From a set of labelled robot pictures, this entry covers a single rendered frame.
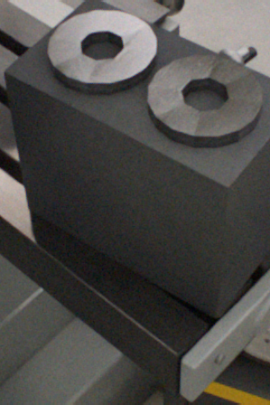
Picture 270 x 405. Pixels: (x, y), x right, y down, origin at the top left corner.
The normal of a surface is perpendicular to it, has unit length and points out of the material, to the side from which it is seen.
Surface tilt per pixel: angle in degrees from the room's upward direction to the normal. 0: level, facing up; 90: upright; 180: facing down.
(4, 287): 90
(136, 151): 90
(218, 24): 0
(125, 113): 0
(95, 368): 0
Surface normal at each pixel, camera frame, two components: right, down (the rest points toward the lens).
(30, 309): 0.73, 0.52
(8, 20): -0.03, -0.62
